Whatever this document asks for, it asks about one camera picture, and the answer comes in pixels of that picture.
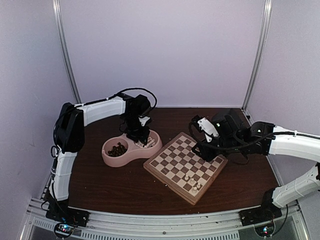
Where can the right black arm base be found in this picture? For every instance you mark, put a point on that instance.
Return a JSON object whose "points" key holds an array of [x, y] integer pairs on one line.
{"points": [[262, 220]]}

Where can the left aluminium frame post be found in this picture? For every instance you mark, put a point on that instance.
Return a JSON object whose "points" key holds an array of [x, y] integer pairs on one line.
{"points": [[65, 52]]}

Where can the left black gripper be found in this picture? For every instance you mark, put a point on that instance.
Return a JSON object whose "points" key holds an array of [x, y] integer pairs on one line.
{"points": [[141, 136]]}

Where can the aluminium frame post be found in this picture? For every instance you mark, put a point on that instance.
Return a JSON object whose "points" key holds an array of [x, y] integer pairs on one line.
{"points": [[65, 52], [263, 35]]}

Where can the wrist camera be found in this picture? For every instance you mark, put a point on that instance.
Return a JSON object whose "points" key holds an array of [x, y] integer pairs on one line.
{"points": [[202, 124], [144, 120]]}

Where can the dark chess pieces pile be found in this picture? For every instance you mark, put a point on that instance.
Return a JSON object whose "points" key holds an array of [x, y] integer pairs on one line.
{"points": [[117, 150]]}

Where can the right aluminium frame post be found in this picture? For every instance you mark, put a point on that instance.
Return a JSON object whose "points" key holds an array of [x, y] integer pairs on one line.
{"points": [[263, 35]]}

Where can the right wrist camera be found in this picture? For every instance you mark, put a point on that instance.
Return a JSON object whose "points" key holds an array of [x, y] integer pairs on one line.
{"points": [[202, 124]]}

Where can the light chess pieces pile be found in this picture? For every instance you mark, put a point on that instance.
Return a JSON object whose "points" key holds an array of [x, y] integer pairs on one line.
{"points": [[149, 144]]}

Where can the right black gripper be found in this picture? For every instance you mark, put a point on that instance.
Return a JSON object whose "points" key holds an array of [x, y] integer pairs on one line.
{"points": [[206, 155]]}

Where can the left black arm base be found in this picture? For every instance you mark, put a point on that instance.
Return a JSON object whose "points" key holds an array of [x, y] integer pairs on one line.
{"points": [[68, 223]]}

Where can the pink double bowl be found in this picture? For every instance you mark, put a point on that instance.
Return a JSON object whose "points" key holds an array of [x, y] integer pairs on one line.
{"points": [[133, 152]]}

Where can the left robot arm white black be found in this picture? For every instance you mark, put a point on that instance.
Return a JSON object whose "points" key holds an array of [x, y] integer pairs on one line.
{"points": [[69, 137]]}

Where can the front aluminium rail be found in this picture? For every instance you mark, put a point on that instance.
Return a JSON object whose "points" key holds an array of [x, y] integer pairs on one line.
{"points": [[224, 225]]}

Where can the wooden chess board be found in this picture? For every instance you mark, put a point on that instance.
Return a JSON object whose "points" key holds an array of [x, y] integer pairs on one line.
{"points": [[175, 164]]}

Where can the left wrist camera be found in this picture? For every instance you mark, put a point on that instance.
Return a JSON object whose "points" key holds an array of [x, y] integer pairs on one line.
{"points": [[144, 120]]}

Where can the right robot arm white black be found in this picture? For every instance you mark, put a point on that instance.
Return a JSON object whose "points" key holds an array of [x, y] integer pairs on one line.
{"points": [[265, 138]]}

